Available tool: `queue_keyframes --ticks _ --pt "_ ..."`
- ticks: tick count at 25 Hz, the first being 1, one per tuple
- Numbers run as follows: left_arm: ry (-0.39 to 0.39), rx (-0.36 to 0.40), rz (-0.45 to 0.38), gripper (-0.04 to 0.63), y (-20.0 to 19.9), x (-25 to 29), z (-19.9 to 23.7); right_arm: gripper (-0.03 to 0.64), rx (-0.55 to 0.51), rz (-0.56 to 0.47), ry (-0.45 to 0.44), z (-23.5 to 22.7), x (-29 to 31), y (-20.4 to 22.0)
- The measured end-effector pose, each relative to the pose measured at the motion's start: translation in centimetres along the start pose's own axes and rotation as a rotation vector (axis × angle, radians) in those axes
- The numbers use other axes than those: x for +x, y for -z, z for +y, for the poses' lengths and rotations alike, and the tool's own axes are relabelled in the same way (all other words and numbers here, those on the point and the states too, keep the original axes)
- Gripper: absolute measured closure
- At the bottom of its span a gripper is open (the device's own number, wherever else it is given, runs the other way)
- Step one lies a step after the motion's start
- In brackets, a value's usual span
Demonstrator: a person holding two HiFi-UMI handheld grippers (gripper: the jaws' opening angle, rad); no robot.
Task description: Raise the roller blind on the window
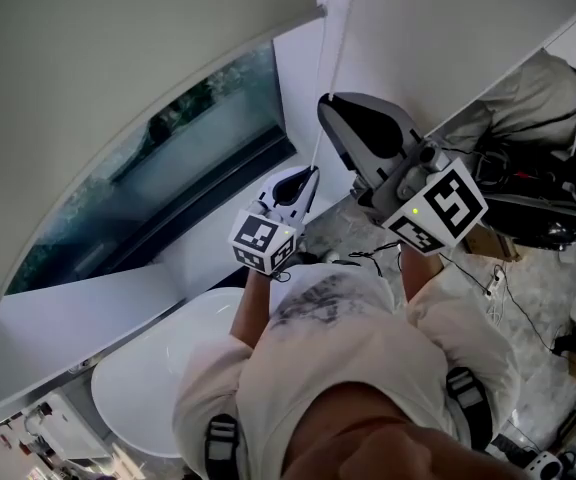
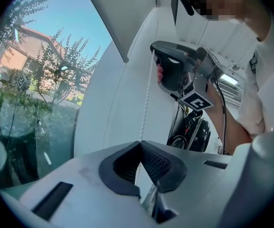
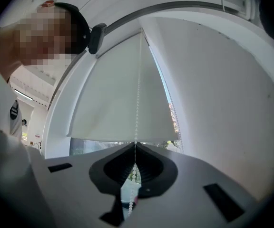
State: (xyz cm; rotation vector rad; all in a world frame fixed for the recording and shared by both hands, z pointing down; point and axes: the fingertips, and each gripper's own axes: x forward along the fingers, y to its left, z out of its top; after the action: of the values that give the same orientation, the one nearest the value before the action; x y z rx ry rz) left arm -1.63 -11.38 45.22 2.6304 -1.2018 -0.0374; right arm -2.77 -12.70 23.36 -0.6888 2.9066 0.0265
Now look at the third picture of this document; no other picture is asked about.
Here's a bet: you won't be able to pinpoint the ceiling strip lamp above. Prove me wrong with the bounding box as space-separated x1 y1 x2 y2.
14 89 35 102

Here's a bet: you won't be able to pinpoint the person's head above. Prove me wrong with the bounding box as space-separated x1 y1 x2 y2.
0 2 90 80

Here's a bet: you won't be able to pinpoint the white bead chain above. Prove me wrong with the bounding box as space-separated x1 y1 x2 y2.
127 27 183 218

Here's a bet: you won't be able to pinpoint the white roller blind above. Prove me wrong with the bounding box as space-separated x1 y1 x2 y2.
67 33 180 143

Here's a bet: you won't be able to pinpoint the white ceiling pipes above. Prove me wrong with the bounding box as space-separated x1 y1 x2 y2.
243 0 260 21

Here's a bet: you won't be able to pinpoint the grey black shoulder strap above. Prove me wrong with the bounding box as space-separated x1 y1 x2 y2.
10 100 20 121

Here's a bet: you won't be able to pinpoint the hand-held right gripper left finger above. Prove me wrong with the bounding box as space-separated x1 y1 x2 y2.
88 142 137 227

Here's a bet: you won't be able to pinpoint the black head-mounted camera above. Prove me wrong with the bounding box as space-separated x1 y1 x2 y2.
87 22 107 55

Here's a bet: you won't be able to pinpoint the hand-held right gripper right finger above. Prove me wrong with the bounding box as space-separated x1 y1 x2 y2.
135 142 178 199

